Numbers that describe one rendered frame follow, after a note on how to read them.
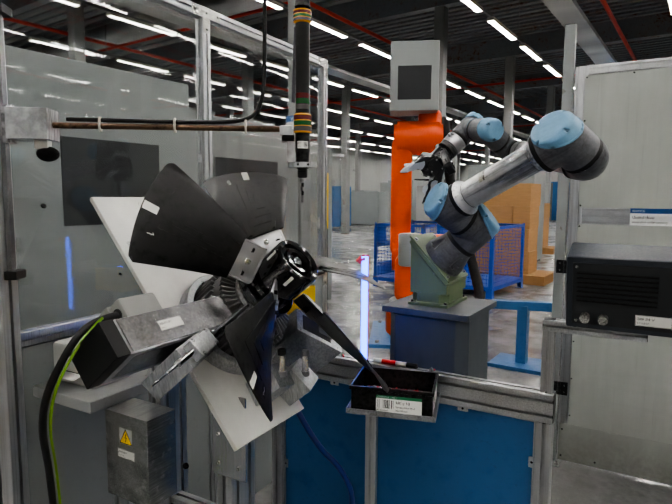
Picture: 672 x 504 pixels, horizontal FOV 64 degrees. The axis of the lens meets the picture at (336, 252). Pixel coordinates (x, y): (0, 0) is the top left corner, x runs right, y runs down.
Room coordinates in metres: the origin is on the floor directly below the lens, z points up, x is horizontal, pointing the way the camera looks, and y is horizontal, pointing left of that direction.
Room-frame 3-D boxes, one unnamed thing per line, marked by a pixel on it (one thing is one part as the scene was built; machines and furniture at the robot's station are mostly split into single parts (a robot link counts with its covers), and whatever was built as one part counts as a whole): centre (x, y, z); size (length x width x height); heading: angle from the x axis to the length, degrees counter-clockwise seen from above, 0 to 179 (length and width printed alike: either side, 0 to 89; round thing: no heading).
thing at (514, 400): (1.59, -0.18, 0.82); 0.90 x 0.04 x 0.08; 60
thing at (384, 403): (1.41, -0.16, 0.85); 0.22 x 0.17 x 0.07; 75
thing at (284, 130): (1.32, 0.09, 1.49); 0.09 x 0.07 x 0.10; 95
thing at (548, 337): (1.38, -0.56, 0.96); 0.03 x 0.03 x 0.20; 60
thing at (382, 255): (8.47, -1.27, 0.49); 1.27 x 0.88 x 0.98; 145
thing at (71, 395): (1.50, 0.62, 0.85); 0.36 x 0.24 x 0.03; 150
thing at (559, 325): (1.33, -0.65, 1.04); 0.24 x 0.03 x 0.03; 60
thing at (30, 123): (1.27, 0.71, 1.53); 0.10 x 0.07 x 0.09; 95
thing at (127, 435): (1.30, 0.48, 0.73); 0.15 x 0.09 x 0.22; 60
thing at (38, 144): (1.27, 0.67, 1.47); 0.05 x 0.04 x 0.05; 95
